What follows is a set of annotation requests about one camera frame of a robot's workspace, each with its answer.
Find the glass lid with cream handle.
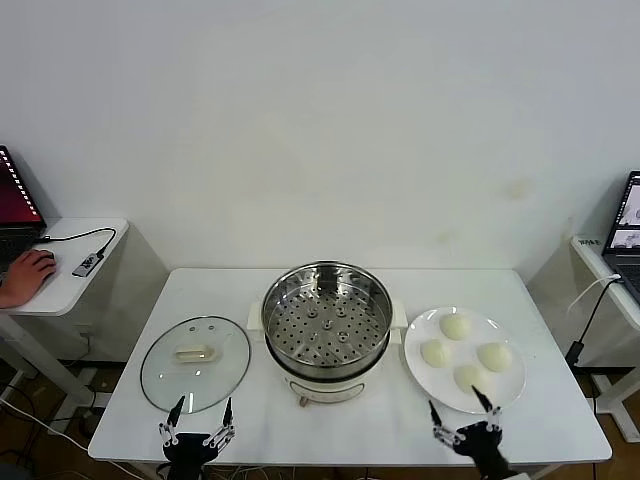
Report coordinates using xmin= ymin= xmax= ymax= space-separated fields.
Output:
xmin=139 ymin=314 xmax=251 ymax=415

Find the white floor cable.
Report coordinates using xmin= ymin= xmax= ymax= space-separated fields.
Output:
xmin=0 ymin=397 xmax=94 ymax=454

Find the person's bare hand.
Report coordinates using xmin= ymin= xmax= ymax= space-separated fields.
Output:
xmin=3 ymin=248 xmax=58 ymax=308

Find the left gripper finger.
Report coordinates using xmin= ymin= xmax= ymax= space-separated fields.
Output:
xmin=158 ymin=395 xmax=186 ymax=447
xmin=205 ymin=397 xmax=237 ymax=450

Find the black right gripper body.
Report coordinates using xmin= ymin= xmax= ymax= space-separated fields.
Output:
xmin=451 ymin=421 xmax=504 ymax=467

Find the cream electric cooker pot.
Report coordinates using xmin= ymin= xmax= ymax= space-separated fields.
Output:
xmin=247 ymin=297 xmax=407 ymax=409

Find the grey laptop showing camera views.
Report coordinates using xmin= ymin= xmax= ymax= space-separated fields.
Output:
xmin=602 ymin=169 xmax=640 ymax=306

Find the white round plate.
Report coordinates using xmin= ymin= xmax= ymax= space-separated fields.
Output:
xmin=403 ymin=305 xmax=528 ymax=415

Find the white steamed baozi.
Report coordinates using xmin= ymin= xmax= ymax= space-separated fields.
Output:
xmin=453 ymin=364 xmax=494 ymax=396
xmin=420 ymin=339 xmax=453 ymax=369
xmin=439 ymin=313 xmax=473 ymax=343
xmin=476 ymin=342 xmax=514 ymax=373

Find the stainless steel steamer basket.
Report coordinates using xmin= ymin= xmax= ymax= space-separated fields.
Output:
xmin=260 ymin=258 xmax=394 ymax=380

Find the white side table with label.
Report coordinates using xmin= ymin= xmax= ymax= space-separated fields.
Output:
xmin=527 ymin=232 xmax=640 ymax=444

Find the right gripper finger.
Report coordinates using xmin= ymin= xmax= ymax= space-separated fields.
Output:
xmin=428 ymin=399 xmax=466 ymax=447
xmin=471 ymin=384 xmax=504 ymax=433

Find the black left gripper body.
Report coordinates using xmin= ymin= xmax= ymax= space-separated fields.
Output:
xmin=163 ymin=432 xmax=222 ymax=474

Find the black USB cable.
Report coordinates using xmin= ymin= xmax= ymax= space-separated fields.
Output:
xmin=32 ymin=227 xmax=117 ymax=261

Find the white laptop cable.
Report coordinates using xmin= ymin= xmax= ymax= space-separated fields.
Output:
xmin=567 ymin=273 xmax=624 ymax=316

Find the black laptop with dark screen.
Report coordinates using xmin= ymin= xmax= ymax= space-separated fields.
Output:
xmin=0 ymin=144 xmax=48 ymax=274

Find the small silver USB device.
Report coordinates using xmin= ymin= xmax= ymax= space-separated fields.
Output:
xmin=72 ymin=252 xmax=99 ymax=278

